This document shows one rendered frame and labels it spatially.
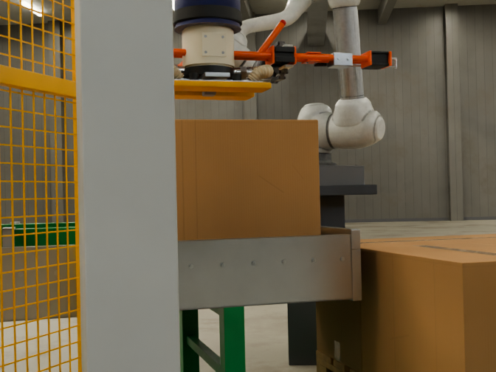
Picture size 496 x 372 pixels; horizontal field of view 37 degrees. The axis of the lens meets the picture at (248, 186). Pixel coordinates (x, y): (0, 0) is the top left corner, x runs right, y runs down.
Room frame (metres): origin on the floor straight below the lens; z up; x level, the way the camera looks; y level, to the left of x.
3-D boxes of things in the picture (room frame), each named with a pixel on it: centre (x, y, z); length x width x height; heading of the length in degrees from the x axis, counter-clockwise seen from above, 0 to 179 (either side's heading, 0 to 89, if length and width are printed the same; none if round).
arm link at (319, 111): (3.25, -0.30, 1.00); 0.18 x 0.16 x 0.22; 56
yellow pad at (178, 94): (2.53, 0.15, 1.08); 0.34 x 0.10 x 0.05; 106
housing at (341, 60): (2.56, -0.33, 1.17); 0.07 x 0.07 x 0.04; 16
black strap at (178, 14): (2.44, 0.12, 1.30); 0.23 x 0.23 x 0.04
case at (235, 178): (2.44, 0.11, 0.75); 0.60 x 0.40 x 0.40; 104
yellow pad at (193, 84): (2.34, 0.09, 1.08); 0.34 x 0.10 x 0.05; 106
